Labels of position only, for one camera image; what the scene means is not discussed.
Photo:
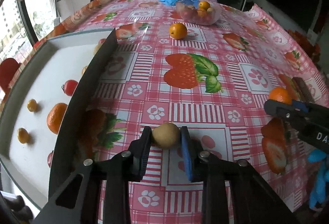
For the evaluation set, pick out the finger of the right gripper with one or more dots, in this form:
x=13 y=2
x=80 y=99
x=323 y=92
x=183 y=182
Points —
x=303 y=106
x=282 y=110

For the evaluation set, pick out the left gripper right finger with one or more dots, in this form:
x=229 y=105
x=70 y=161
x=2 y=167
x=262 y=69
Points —
x=235 y=186

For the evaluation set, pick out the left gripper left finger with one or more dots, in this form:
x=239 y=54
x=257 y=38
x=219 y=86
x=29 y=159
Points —
x=77 y=199

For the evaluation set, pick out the large mandarin orange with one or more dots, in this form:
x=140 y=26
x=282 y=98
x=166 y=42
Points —
x=280 y=94

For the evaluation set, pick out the big orange mandarin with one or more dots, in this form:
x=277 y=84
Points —
x=55 y=117

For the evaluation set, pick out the brown kiwi fruit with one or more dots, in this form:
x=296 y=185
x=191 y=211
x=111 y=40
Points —
x=166 y=135

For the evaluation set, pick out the small orange kumquat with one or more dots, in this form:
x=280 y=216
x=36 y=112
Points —
x=32 y=105

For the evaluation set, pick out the brown round fruit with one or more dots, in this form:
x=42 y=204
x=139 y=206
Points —
x=97 y=47

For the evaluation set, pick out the small yellow kumquat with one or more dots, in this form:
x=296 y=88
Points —
x=84 y=69

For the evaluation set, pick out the right blue gloved hand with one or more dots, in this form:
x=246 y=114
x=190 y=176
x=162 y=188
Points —
x=319 y=192

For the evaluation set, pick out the white shallow tray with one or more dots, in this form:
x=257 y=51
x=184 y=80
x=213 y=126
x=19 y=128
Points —
x=59 y=59

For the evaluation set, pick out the pink strawberry tablecloth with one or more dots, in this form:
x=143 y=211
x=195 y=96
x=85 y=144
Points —
x=215 y=81

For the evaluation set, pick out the clear plastic fruit bowl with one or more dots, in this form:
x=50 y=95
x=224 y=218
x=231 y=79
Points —
x=198 y=12

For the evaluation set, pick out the orange fruit near bowl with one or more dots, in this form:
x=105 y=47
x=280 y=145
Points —
x=177 y=31

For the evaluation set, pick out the red plastic chair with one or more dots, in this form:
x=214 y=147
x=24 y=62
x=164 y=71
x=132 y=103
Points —
x=8 y=69

